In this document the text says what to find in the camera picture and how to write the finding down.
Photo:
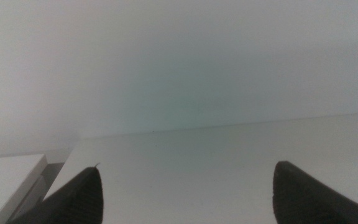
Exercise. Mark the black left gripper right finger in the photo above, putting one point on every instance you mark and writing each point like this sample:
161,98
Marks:
303,199

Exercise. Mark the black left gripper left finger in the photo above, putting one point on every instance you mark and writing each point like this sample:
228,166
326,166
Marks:
76,199

